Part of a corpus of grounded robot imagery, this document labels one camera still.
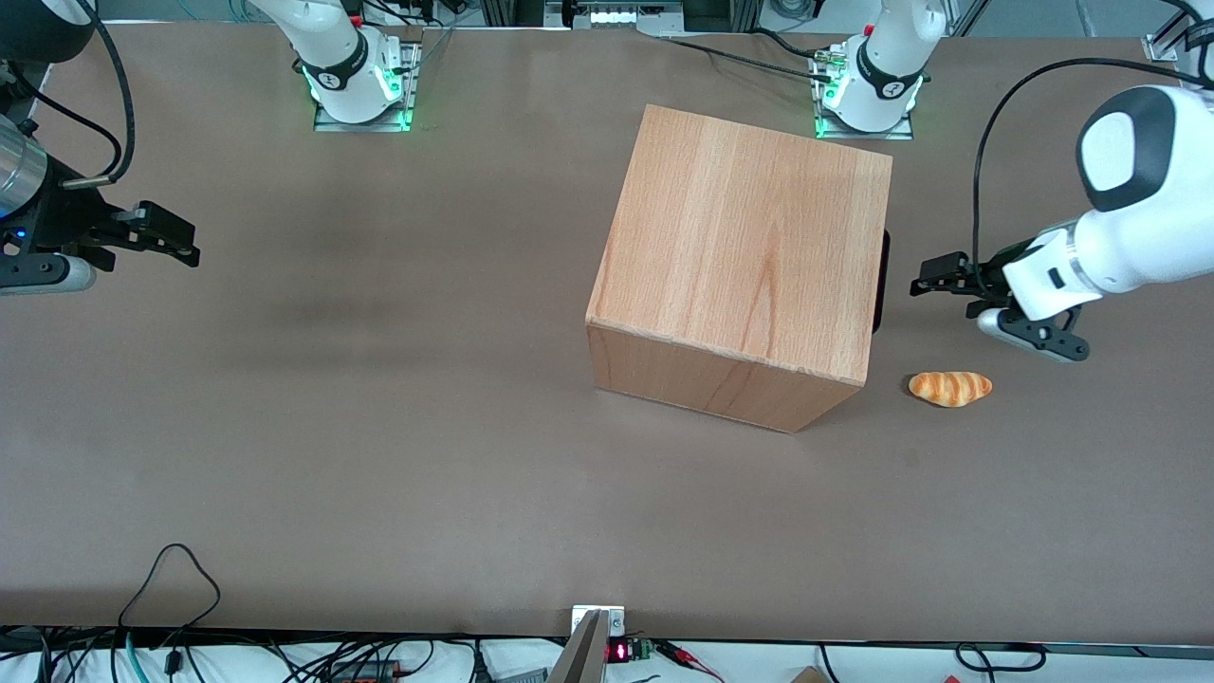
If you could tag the wooden drawer cabinet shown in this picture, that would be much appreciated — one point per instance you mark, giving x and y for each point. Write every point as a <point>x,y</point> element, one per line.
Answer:
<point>740,247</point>

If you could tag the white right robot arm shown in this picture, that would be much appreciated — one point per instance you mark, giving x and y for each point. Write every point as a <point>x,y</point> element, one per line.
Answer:
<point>334,57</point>

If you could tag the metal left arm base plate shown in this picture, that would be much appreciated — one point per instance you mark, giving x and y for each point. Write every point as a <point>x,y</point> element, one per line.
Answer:
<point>899,131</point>

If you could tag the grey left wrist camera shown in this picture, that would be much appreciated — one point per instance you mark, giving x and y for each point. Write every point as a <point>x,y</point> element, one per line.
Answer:
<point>1039,339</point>

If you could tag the red LED display module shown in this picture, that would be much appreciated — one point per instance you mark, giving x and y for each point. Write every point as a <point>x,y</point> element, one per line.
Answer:
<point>628,651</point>

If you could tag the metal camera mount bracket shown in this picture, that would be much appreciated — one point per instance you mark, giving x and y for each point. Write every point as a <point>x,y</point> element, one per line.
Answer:
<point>583,655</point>

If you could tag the red and black clip leads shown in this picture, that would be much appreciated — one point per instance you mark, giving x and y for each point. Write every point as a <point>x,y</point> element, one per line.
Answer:
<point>688,656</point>

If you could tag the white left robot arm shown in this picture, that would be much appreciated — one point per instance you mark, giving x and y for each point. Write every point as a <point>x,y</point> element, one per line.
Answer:
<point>1143,242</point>

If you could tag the aluminium frame with light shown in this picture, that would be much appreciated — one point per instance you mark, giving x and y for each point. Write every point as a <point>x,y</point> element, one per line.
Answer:
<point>626,14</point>

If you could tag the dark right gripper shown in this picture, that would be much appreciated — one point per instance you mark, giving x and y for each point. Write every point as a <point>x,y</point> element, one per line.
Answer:
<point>64,220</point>

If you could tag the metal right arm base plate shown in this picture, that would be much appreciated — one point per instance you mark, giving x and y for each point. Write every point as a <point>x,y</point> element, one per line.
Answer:
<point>410,81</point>

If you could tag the toy bread roll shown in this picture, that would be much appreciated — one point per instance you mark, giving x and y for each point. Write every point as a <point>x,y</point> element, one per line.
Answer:
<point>950,388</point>

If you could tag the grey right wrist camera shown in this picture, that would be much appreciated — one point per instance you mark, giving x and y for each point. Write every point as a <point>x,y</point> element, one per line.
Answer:
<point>43,275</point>

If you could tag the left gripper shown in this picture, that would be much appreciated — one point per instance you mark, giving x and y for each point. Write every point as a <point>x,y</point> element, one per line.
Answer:
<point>989,268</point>

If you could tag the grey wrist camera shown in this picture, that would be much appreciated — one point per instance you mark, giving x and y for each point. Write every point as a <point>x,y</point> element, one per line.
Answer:
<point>1039,339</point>
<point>43,275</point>

